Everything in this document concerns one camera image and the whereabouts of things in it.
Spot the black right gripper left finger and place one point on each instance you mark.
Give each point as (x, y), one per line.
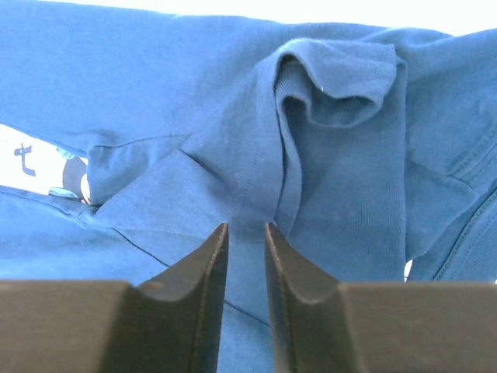
(171, 323)

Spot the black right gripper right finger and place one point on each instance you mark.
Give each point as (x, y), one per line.
(319, 324)

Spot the blue printed t-shirt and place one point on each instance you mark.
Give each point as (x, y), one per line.
(372, 150)

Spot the floral table cloth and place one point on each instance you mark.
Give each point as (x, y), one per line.
(453, 17)

